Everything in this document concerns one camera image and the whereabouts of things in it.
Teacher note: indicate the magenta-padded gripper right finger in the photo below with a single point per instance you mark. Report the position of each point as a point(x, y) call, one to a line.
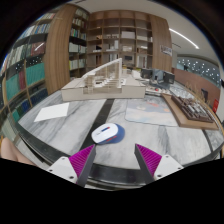
point(150, 160)

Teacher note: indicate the brown model on wooden board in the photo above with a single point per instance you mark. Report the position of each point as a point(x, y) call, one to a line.
point(186, 116)

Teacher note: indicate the small white building model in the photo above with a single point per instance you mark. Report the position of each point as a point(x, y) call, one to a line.
point(158, 90)

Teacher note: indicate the white wall sign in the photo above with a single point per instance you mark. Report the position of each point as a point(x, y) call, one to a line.
point(166, 50)

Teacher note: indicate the person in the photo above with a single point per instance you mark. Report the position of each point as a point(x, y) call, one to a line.
point(11, 151)

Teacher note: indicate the white and blue computer mouse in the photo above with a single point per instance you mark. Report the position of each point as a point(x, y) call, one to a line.
point(104, 133)

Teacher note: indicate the beige stepped building model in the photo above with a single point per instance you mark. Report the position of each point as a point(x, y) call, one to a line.
point(110, 90)

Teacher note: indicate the long ceiling light strip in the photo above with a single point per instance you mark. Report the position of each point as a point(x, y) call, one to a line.
point(183, 37)

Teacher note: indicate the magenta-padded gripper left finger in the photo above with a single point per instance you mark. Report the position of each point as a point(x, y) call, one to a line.
point(81, 161)

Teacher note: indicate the pale printed mouse pad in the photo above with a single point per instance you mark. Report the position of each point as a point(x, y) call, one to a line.
point(150, 113)

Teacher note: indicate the bookshelf full of books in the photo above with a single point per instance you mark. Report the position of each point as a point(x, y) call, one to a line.
point(33, 73)

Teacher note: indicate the wooden open shelf unit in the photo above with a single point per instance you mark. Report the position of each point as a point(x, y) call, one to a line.
point(123, 36)

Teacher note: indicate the white paper sheet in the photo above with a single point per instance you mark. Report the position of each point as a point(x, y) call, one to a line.
point(52, 112)

